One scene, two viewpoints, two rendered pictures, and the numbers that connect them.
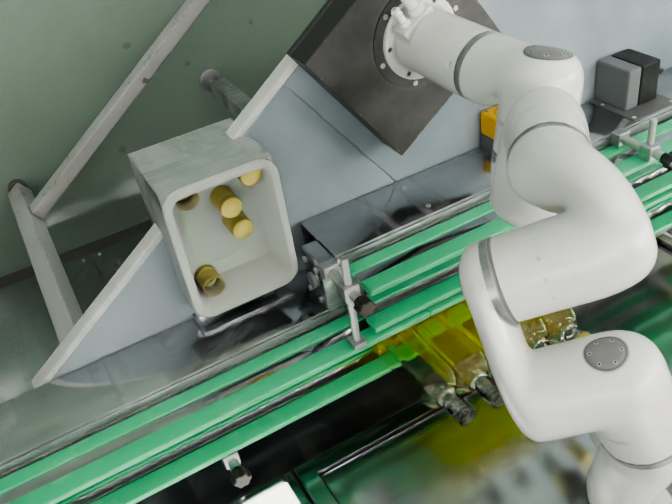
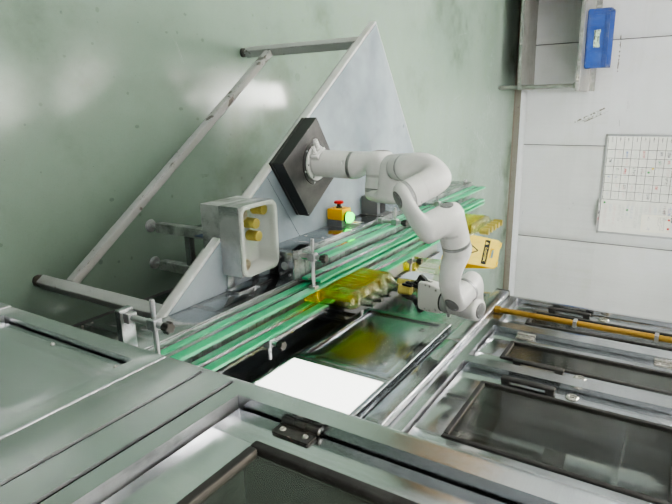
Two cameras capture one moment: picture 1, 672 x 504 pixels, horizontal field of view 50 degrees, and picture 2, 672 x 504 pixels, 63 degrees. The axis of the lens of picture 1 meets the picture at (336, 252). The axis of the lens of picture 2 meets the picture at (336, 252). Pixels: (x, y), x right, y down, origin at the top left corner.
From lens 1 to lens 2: 1.11 m
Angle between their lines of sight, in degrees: 37
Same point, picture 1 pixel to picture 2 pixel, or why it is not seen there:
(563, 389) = (439, 215)
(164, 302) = (216, 279)
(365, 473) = (328, 348)
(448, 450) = (359, 336)
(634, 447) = (459, 238)
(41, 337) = not seen: hidden behind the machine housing
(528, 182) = (407, 166)
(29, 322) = not seen: hidden behind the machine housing
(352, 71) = (296, 171)
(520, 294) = (419, 190)
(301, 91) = (272, 182)
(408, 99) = (311, 189)
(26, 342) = not seen: hidden behind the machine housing
